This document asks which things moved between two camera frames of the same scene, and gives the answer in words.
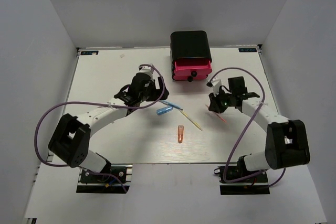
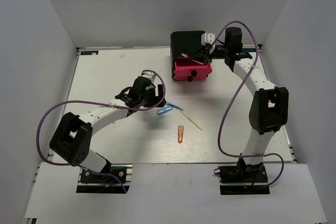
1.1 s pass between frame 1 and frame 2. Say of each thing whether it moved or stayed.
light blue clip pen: stayed
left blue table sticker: stayed
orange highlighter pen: moved
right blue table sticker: stayed
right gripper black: moved
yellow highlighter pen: stayed
